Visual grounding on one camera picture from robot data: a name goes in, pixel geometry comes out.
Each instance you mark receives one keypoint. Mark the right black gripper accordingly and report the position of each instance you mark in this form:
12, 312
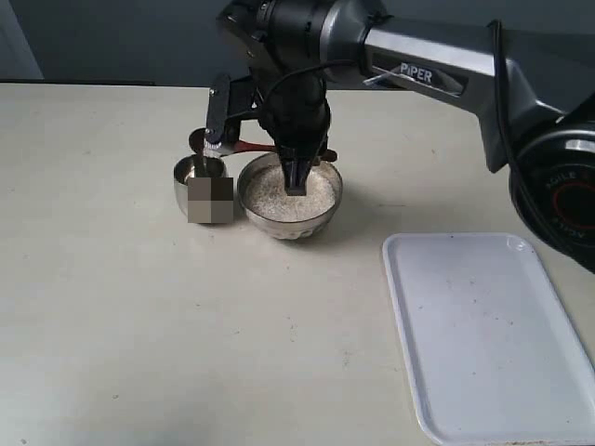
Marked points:
296, 116

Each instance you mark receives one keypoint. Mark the dark red wooden spoon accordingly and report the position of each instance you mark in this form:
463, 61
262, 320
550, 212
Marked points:
199, 145

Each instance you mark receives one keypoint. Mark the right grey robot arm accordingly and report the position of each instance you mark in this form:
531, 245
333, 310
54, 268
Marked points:
535, 105

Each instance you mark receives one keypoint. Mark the white rice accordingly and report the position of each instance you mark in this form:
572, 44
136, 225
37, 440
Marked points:
266, 197

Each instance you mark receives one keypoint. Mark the steel bowl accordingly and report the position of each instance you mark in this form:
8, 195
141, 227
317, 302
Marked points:
288, 230

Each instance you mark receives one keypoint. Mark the steel cup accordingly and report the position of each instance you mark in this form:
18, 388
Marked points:
204, 191

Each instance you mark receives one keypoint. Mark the white plastic tray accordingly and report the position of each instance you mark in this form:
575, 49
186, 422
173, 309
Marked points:
490, 353

